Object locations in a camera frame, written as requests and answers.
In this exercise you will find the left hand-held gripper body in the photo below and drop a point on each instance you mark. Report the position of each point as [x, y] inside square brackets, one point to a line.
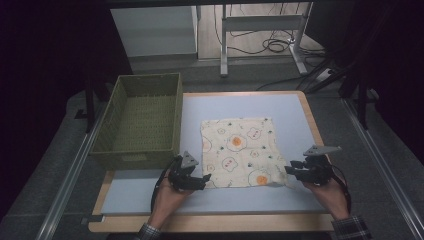
[183, 173]

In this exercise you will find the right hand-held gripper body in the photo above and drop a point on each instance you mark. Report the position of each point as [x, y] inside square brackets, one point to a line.
[316, 168]

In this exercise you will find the cream printed cloth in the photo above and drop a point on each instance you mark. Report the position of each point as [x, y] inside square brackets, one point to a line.
[240, 153]

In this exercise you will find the green woven basket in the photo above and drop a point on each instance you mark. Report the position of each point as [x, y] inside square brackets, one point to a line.
[143, 126]

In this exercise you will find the person's left hand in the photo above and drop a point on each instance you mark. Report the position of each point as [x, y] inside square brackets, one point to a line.
[168, 201]

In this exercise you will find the person's right hand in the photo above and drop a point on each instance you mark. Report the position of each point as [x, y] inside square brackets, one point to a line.
[330, 198]

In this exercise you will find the light blue table mat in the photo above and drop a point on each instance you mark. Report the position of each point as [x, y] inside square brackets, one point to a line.
[150, 196]

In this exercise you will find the black metal stand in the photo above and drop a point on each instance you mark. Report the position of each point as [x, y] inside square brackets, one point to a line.
[89, 106]
[362, 100]

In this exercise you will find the white power strip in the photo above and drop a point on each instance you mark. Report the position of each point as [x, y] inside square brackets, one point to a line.
[322, 76]

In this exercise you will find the white cabinet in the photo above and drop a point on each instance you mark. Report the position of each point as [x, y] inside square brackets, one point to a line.
[153, 30]

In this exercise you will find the aluminium floor rail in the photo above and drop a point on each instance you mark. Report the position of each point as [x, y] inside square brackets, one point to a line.
[66, 183]
[383, 166]

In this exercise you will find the white metal desk frame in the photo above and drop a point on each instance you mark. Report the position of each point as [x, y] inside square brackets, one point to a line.
[260, 23]

